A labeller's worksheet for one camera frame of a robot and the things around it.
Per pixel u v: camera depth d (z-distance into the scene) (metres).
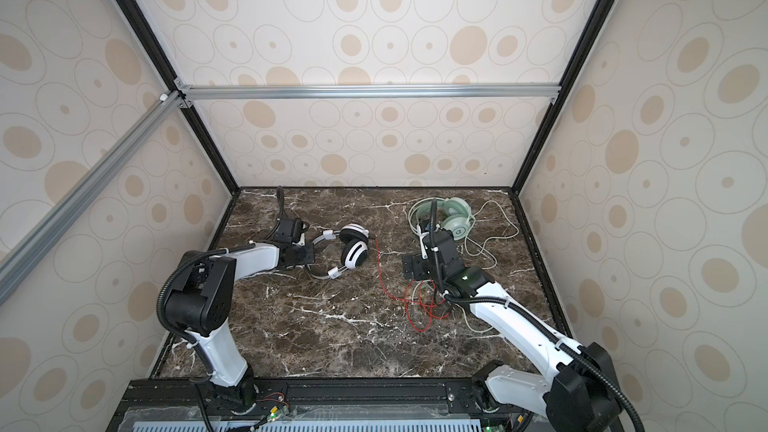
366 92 0.91
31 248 0.53
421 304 0.90
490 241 1.05
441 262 0.59
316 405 0.73
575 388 0.39
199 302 0.49
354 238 0.95
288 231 0.79
